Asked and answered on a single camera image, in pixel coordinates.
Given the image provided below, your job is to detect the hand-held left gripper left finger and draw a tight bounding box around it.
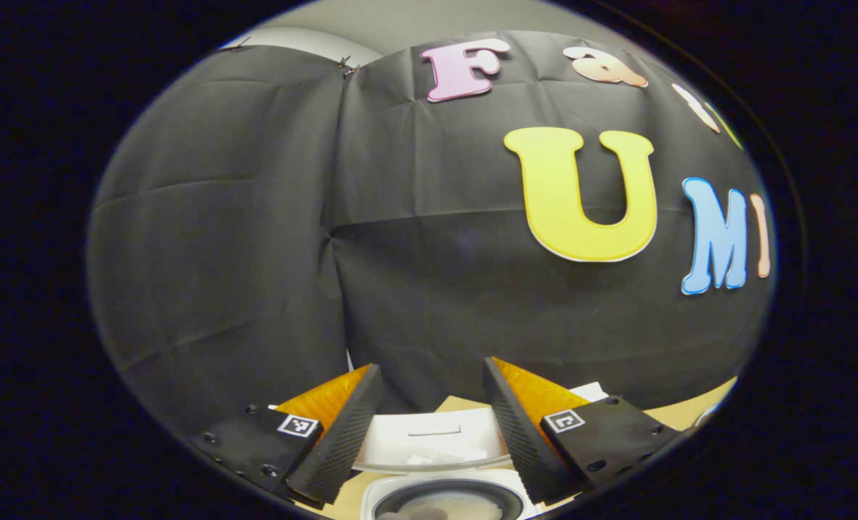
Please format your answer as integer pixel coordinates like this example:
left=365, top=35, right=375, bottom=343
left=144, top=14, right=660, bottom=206
left=189, top=363, right=385, bottom=506

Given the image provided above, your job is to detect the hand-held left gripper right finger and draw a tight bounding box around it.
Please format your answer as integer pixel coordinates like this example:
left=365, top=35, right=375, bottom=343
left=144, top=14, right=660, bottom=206
left=482, top=356, right=683, bottom=506

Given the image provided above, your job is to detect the white rice cooker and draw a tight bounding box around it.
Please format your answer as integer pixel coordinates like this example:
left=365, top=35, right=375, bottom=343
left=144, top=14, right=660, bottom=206
left=353, top=381, right=609, bottom=520

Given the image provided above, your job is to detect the black backdrop cloth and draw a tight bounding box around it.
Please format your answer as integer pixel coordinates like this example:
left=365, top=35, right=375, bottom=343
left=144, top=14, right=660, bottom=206
left=88, top=29, right=776, bottom=434

